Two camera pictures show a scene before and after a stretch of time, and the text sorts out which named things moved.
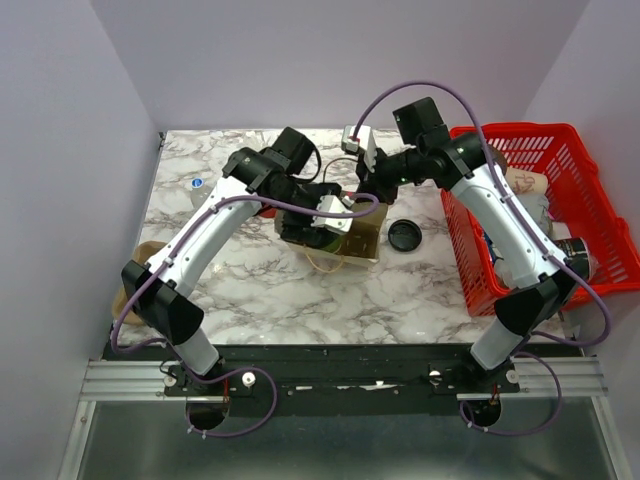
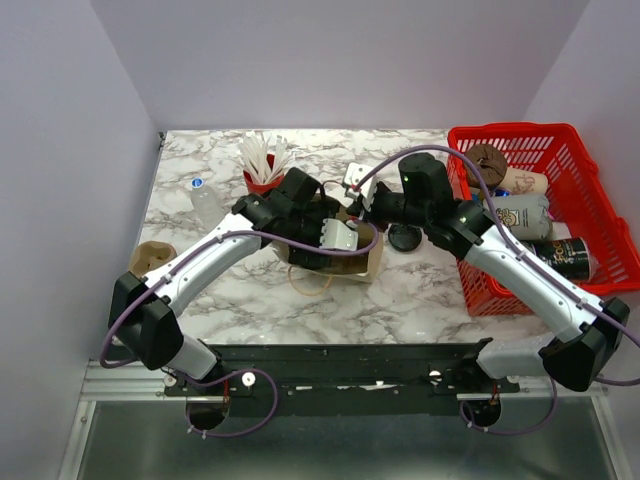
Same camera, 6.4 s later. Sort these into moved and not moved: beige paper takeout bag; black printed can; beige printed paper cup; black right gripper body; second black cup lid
Moved: beige paper takeout bag; black right gripper body
Not moved: beige printed paper cup; black printed can; second black cup lid
